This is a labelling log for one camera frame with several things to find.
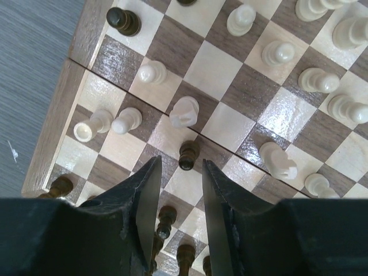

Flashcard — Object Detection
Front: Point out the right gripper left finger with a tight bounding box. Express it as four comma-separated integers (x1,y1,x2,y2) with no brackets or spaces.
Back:
1,156,162,275

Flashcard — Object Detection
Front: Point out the wooden chess board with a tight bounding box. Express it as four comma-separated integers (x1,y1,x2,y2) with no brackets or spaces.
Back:
21,1,367,275

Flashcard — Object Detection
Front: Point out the dark rook chess piece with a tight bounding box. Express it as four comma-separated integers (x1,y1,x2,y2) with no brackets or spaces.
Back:
38,176,74,198

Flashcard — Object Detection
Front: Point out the dark pawn chess piece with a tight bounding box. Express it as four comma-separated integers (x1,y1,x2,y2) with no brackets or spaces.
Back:
178,140,200,171

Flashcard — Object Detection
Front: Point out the white rook chess piece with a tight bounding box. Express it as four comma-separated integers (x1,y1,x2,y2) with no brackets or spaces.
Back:
74,109,113,143

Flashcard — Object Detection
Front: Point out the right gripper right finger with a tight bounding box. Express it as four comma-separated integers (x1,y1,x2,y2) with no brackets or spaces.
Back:
202,160,367,275

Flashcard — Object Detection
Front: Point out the white knight chess piece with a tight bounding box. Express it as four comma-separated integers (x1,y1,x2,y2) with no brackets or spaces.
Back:
169,96,199,128
259,142,298,180

